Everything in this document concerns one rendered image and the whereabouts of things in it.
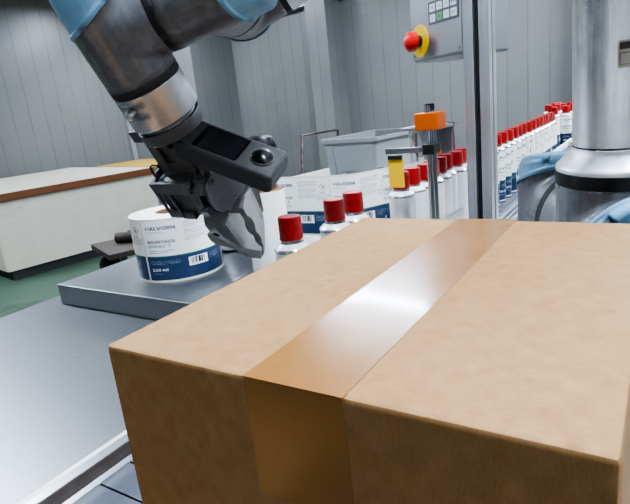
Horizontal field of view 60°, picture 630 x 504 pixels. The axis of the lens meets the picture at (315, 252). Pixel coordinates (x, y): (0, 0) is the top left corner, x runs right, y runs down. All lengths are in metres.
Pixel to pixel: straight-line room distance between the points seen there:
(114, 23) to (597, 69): 0.42
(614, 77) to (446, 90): 5.52
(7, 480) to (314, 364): 0.61
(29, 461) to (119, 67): 0.51
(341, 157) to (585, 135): 2.69
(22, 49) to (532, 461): 7.93
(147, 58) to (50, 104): 7.49
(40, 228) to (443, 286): 5.28
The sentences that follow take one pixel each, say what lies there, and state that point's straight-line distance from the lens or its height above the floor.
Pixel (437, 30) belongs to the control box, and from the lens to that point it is 1.11.
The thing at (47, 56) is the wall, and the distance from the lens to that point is 8.13.
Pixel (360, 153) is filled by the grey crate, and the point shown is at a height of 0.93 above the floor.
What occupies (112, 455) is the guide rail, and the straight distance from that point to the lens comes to 0.53.
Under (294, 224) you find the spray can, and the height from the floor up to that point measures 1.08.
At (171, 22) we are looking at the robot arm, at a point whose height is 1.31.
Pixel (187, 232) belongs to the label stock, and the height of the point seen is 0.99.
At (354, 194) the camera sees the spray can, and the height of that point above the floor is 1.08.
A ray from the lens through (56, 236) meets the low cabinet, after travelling 5.58.
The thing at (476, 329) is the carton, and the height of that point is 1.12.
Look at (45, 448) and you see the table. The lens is 0.85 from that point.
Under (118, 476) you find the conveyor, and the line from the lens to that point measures 0.65.
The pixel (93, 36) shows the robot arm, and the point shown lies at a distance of 0.56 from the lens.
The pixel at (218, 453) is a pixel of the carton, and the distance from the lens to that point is 0.28.
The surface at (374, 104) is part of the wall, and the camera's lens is 6.56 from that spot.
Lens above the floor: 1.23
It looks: 15 degrees down
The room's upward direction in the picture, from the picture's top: 6 degrees counter-clockwise
